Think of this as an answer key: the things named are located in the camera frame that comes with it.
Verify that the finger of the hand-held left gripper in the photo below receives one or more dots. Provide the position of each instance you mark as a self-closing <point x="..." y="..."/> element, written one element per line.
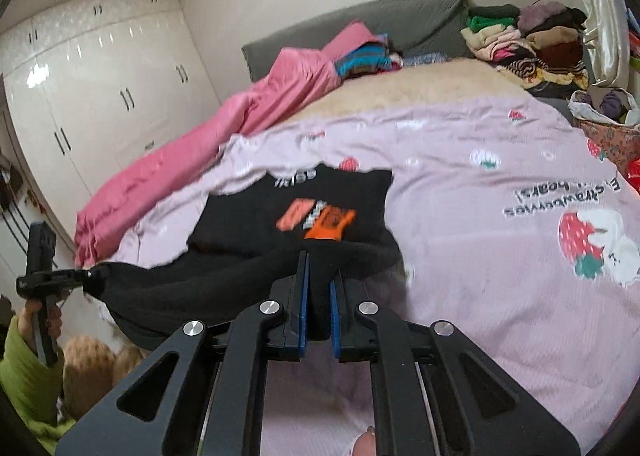
<point x="77" y="278"/>

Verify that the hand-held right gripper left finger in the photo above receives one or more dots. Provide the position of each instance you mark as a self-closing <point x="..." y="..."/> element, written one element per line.
<point x="303" y="326"/>

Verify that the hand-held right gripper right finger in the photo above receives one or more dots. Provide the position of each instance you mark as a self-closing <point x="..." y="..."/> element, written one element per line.
<point x="335" y="331"/>

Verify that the black sweater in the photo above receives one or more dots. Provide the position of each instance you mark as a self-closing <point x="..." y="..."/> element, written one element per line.
<point x="225" y="226"/>

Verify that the person's left forearm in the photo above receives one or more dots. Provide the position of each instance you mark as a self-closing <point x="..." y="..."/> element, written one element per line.
<point x="25" y="386"/>

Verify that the colourful striped folded clothes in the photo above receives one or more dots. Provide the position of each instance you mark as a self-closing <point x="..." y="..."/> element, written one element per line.
<point x="365" y="61"/>

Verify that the floral bag of clothes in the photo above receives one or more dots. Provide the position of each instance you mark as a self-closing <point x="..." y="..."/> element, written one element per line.
<point x="615" y="141"/>

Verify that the pile of folded clothes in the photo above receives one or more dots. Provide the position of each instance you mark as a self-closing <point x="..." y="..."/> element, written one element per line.
<point x="525" y="46"/>

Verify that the person's left hand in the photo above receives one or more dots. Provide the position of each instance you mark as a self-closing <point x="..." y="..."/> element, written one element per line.
<point x="54" y="323"/>

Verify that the person's right hand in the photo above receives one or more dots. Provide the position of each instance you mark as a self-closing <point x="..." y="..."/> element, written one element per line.
<point x="365" y="443"/>

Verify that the dark hanging items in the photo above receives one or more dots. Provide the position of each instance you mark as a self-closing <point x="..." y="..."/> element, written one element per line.
<point x="10" y="181"/>

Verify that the fluffy tan plush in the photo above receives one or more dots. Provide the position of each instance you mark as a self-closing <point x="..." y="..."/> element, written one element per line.
<point x="90" y="366"/>

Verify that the pink strawberry printed quilt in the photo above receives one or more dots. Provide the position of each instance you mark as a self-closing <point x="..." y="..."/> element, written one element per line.
<point x="475" y="286"/>

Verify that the white wardrobe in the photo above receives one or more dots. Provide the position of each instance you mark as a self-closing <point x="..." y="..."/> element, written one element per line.
<point x="100" y="86"/>

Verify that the pink blanket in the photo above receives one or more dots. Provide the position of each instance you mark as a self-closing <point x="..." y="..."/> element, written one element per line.
<point x="200" y="136"/>

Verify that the beige bed sheet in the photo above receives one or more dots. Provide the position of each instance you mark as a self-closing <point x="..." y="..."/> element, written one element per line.
<point x="400" y="86"/>

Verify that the grey patterned cloth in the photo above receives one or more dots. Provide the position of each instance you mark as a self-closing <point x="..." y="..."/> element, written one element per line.
<point x="425" y="59"/>

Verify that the grey padded headboard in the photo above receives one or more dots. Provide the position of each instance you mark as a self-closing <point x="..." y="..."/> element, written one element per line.
<point x="415" y="21"/>

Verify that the red plastic bag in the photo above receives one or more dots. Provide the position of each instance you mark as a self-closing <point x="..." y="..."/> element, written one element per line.
<point x="634" y="178"/>

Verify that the cream curtain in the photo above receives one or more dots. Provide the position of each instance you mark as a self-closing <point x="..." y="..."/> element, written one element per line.
<point x="600" y="11"/>

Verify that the heap of mixed clutter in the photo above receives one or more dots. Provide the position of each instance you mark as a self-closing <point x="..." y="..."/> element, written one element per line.
<point x="634" y="36"/>

